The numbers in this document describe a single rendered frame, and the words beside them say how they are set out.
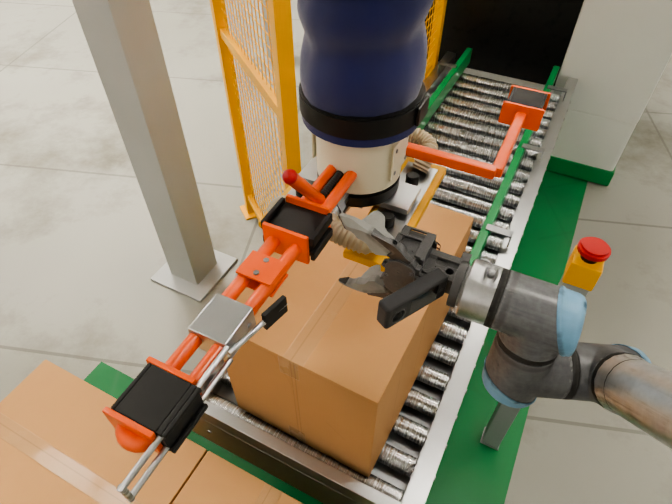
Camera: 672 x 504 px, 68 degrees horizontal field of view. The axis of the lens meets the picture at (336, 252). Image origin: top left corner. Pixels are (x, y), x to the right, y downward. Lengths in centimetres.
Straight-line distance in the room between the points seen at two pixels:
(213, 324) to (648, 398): 56
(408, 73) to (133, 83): 118
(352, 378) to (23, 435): 96
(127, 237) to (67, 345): 67
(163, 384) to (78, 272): 212
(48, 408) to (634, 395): 141
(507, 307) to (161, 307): 193
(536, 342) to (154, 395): 50
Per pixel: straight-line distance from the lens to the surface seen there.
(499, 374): 82
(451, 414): 141
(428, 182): 111
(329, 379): 102
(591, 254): 124
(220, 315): 71
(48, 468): 156
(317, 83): 85
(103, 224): 296
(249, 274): 75
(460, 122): 252
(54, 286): 274
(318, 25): 80
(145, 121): 191
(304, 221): 82
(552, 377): 83
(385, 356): 105
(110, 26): 178
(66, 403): 163
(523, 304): 72
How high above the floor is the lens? 184
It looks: 47 degrees down
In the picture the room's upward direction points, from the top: straight up
